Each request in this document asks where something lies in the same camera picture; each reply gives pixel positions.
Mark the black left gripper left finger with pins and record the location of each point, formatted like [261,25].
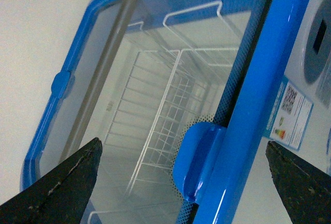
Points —
[60,196]

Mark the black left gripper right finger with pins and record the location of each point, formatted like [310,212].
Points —
[303,188]

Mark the sliding glass freezer lid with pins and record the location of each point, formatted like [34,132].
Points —
[72,125]

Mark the energy label sticker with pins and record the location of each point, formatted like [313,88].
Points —
[290,115]

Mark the grey oval control panel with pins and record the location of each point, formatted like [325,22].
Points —
[318,43]

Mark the white blue chest freezer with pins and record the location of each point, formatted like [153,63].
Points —
[240,188]

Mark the white wire freezer basket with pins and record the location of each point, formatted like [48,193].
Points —
[170,72]

